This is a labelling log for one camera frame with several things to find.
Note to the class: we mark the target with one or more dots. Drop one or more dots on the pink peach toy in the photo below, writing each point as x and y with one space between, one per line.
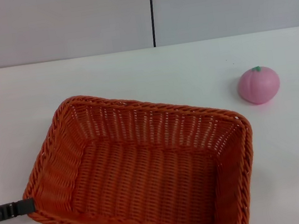
258 87

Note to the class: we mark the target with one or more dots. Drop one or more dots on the orange woven plastic basket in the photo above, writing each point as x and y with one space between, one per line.
147 174

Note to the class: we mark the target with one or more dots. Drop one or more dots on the black vertical wall seam strip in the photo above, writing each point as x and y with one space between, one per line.
151 10

